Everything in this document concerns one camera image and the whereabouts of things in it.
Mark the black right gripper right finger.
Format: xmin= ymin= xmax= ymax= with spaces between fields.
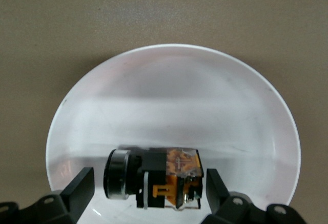
xmin=202 ymin=169 xmax=305 ymax=224

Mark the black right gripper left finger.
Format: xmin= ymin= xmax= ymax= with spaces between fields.
xmin=0 ymin=167 xmax=95 ymax=224

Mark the orange push-button switch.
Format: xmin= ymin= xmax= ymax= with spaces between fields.
xmin=103 ymin=146 xmax=206 ymax=211

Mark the pink round plate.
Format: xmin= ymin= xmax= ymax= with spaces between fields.
xmin=45 ymin=44 xmax=300 ymax=224

